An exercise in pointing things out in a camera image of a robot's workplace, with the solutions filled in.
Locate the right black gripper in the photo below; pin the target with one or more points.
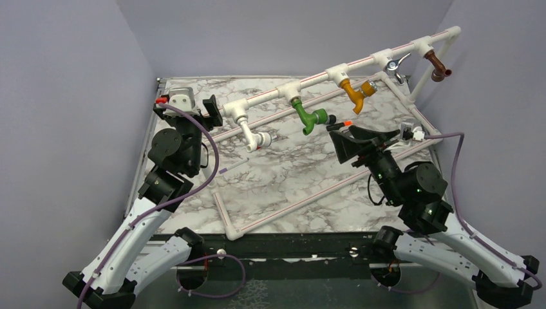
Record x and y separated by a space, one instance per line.
346 147

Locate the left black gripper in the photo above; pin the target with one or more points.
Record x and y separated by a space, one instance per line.
211 121

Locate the green faucet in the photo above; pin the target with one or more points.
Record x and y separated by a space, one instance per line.
309 120

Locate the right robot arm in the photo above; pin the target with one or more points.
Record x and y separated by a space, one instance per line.
437 237

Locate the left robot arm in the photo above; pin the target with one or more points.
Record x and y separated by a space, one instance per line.
185 160

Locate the black orange marker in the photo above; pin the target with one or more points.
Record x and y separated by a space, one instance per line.
338 126

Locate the white plastic faucet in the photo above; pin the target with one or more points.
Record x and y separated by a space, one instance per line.
254 140

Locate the purple white pen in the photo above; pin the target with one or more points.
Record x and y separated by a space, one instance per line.
233 166

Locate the orange yellow faucet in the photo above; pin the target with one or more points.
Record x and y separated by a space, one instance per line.
357 97

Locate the chrome lever faucet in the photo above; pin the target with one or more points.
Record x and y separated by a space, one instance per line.
392 68

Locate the brown faucet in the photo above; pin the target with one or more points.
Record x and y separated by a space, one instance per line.
440 72

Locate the white PVC pipe frame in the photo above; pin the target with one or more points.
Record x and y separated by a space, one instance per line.
369 68

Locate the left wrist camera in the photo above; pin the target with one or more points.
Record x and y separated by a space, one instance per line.
182 98

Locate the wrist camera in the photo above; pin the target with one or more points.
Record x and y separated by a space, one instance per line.
182 98
412 132

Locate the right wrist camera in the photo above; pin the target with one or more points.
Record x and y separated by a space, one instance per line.
412 132

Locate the black table front rail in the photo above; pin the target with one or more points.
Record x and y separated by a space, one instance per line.
285 256

